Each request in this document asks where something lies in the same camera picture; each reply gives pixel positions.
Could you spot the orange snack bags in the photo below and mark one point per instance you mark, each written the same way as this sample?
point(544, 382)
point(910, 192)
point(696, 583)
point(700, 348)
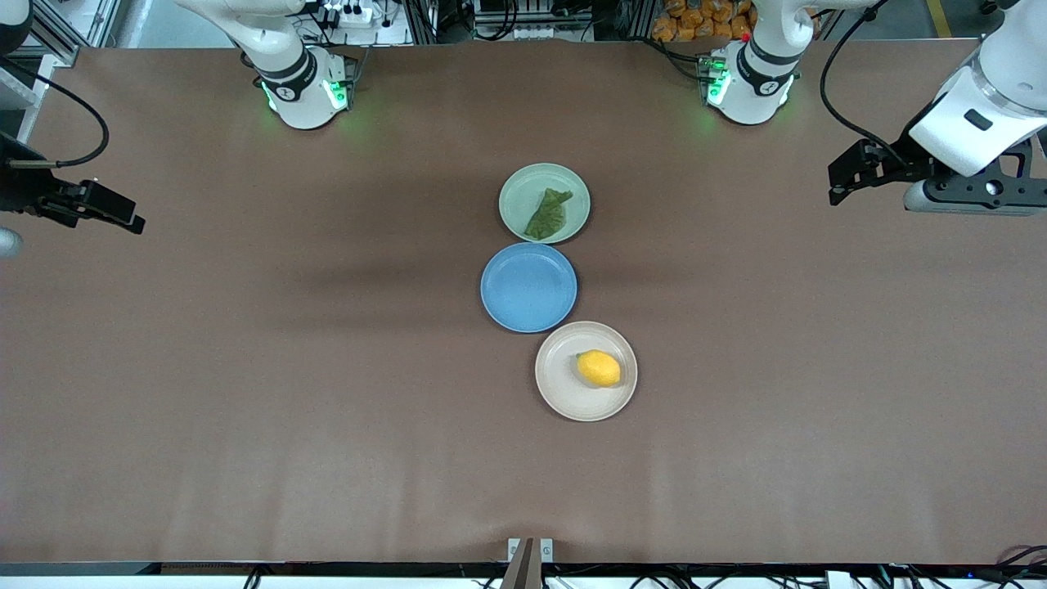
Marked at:
point(695, 20)

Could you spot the yellow lemon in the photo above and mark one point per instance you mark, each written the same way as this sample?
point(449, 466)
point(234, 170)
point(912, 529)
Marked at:
point(599, 368)

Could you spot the white power strip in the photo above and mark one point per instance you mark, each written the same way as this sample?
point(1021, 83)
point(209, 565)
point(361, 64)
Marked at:
point(350, 12)

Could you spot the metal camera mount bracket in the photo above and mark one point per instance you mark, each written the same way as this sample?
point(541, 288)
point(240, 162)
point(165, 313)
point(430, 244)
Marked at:
point(528, 560)

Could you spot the green lettuce leaf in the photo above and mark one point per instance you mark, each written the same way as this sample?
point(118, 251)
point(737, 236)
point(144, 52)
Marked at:
point(548, 217)

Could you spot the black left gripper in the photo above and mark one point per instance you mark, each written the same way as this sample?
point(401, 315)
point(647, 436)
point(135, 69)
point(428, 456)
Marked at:
point(898, 168)

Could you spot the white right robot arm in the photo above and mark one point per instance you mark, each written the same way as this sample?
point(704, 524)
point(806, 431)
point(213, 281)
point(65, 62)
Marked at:
point(298, 82)

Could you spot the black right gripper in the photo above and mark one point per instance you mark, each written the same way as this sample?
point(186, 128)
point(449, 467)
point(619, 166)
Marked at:
point(18, 190)

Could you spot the pale green plate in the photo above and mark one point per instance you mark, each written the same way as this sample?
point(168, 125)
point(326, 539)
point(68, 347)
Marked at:
point(568, 192)

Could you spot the black left camera bracket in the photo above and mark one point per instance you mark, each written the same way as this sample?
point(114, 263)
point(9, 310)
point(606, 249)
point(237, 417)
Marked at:
point(1014, 190)

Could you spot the aluminium frame profile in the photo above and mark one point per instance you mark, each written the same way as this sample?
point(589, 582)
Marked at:
point(69, 33)

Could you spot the blue plate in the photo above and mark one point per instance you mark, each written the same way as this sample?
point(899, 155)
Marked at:
point(527, 288)

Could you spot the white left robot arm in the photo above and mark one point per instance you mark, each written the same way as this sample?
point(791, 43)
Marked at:
point(752, 82)

